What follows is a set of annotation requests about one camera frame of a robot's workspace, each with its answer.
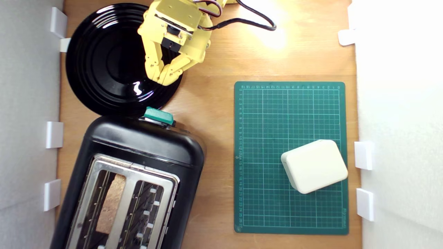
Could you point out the white wall clip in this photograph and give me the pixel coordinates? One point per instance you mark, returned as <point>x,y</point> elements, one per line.
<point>52,194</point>
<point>58,21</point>
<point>346,37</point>
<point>364,155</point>
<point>54,135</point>
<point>64,45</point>
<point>365,204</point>

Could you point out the green toaster lever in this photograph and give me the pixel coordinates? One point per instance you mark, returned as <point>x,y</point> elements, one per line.
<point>158,115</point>

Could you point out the brown bread slice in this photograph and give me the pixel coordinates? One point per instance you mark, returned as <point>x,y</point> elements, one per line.
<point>111,204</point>

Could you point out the green cutting mat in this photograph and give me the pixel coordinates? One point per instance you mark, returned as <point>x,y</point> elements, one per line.
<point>277,114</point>

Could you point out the white block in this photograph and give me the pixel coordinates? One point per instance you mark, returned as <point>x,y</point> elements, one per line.
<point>315,166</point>

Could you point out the black two-slot toaster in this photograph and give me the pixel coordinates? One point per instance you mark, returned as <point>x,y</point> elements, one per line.
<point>138,141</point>

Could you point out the black round plate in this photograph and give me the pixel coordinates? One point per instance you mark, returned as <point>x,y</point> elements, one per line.
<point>104,62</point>

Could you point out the yellow wrist camera mount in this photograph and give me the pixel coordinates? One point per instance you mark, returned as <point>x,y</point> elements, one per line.
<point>176,14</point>

